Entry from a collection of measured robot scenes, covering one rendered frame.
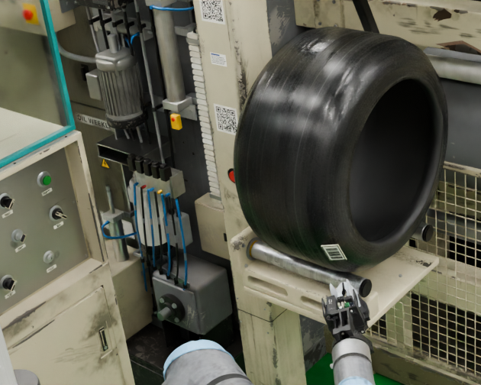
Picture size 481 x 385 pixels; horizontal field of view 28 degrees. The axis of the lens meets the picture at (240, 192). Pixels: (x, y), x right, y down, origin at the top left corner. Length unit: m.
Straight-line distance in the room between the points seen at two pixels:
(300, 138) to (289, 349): 0.91
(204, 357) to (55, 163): 0.88
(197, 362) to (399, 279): 0.93
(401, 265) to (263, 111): 0.64
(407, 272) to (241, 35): 0.74
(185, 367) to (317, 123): 0.64
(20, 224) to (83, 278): 0.24
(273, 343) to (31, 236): 0.76
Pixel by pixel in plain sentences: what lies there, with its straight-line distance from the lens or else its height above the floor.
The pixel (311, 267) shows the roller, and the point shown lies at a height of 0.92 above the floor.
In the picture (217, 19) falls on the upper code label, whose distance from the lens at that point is 2.28.
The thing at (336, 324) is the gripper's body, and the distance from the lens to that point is 1.94.
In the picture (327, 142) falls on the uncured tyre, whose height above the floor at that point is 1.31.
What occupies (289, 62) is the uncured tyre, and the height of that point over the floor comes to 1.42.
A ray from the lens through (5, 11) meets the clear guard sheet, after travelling 2.18.
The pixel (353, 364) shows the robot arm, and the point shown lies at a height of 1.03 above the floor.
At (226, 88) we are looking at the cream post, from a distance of 2.34.
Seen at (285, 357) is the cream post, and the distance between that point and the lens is 2.77.
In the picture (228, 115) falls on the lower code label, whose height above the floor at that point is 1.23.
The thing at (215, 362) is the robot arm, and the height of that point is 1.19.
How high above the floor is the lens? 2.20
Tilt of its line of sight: 29 degrees down
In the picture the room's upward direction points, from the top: 7 degrees counter-clockwise
